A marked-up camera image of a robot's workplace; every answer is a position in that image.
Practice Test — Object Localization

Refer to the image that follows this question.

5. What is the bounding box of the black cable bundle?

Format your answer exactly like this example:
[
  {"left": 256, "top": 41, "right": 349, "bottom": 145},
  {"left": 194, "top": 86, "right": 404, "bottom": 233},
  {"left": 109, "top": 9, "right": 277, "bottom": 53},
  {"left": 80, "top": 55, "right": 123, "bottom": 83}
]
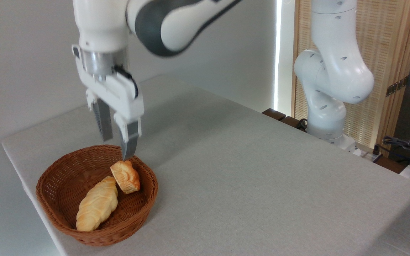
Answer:
[{"left": 382, "top": 136, "right": 410, "bottom": 168}]

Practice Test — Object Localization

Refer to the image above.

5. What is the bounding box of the dark wooden block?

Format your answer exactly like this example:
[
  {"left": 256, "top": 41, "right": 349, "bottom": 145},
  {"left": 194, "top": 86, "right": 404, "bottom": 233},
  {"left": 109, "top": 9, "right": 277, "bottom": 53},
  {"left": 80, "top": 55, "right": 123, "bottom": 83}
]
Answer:
[
  {"left": 280, "top": 116, "right": 308, "bottom": 133},
  {"left": 262, "top": 108, "right": 287, "bottom": 121}
]

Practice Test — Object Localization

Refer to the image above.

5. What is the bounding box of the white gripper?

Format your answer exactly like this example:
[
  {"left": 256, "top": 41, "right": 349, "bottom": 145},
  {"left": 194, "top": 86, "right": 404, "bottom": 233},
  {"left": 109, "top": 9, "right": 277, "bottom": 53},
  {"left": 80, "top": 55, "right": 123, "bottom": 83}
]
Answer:
[{"left": 72, "top": 44, "right": 145, "bottom": 161}]

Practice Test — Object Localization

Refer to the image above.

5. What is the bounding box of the orange round bread roll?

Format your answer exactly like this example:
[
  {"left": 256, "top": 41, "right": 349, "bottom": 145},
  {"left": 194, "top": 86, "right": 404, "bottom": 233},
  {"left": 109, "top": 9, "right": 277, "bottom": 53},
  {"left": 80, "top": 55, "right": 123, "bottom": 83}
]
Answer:
[{"left": 110, "top": 160, "right": 141, "bottom": 194}]

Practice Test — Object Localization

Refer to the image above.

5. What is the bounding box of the white power strip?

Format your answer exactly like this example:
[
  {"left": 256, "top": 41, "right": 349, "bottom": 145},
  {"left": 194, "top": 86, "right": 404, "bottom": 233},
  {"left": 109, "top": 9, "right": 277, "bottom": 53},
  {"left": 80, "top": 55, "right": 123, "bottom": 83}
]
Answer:
[{"left": 354, "top": 144, "right": 384, "bottom": 163}]

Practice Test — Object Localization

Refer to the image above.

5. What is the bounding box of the grey tablecloth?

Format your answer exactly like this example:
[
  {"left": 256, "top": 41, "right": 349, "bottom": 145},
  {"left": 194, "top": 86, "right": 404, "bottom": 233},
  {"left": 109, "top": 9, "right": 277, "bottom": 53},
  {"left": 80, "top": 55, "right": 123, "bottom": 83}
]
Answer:
[{"left": 1, "top": 74, "right": 410, "bottom": 256}]

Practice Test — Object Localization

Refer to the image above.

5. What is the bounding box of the brown wicker basket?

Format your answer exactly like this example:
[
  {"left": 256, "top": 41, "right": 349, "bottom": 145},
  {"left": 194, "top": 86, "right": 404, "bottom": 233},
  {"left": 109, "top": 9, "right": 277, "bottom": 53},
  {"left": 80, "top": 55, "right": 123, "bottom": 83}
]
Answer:
[{"left": 36, "top": 144, "right": 158, "bottom": 247}]

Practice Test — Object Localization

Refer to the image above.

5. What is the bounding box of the pale braided bread loaf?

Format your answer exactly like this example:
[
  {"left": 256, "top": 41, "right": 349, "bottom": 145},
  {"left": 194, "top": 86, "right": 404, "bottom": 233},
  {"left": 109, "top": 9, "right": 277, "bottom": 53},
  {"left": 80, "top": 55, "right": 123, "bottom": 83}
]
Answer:
[{"left": 76, "top": 176, "right": 119, "bottom": 232}]

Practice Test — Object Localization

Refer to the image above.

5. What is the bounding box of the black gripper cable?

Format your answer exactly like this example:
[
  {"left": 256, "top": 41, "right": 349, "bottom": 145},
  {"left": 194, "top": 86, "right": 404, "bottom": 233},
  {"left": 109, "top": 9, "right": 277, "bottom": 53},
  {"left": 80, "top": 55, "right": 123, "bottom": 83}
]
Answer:
[{"left": 114, "top": 65, "right": 139, "bottom": 99}]

